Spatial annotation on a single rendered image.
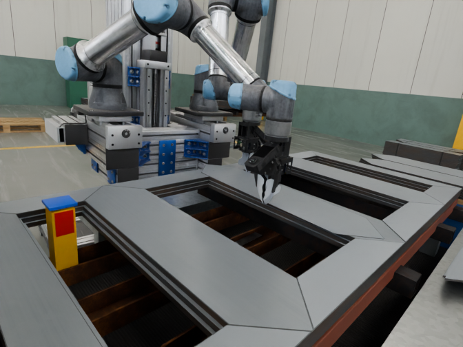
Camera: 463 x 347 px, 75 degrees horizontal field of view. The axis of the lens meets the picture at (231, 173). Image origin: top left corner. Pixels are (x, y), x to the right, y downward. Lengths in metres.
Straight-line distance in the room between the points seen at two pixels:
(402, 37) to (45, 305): 8.41
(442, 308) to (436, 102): 7.34
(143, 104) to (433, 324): 1.34
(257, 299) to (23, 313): 0.35
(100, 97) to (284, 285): 1.05
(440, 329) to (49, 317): 0.72
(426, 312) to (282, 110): 0.58
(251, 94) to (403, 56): 7.67
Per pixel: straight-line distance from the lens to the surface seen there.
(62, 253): 0.86
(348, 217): 0.96
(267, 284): 0.59
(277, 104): 0.86
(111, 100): 1.36
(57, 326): 0.53
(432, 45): 8.29
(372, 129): 8.58
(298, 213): 0.91
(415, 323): 0.81
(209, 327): 0.53
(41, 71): 10.72
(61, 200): 0.83
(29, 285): 0.62
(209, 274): 0.60
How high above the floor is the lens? 1.20
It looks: 17 degrees down
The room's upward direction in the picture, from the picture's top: 6 degrees clockwise
